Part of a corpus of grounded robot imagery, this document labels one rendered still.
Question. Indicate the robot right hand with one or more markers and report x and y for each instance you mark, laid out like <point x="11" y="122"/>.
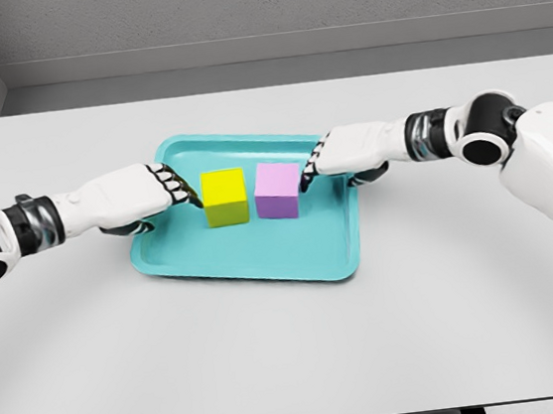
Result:
<point x="350" y="151"/>

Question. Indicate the yellow cube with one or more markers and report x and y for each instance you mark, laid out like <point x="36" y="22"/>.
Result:
<point x="225" y="197"/>

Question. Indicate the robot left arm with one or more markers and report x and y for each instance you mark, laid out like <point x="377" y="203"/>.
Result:
<point x="24" y="230"/>

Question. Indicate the turquoise tray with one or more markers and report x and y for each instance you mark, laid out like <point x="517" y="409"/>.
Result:
<point x="246" y="250"/>

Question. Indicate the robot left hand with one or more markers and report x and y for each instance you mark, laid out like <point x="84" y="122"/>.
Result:
<point x="131" y="190"/>

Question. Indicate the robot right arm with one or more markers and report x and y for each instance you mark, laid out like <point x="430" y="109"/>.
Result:
<point x="499" y="141"/>

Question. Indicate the pink cube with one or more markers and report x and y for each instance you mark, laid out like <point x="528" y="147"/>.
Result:
<point x="278" y="189"/>

